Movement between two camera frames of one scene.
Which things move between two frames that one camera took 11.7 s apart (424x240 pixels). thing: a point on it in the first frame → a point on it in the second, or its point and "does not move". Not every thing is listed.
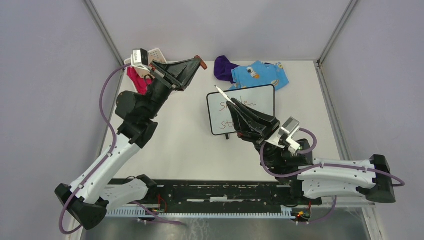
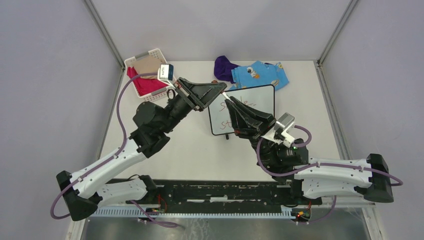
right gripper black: [248, 131] does not move
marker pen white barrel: [225, 95] does not move
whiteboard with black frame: [221, 119] does not move
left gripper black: [185, 70] → [199, 96]
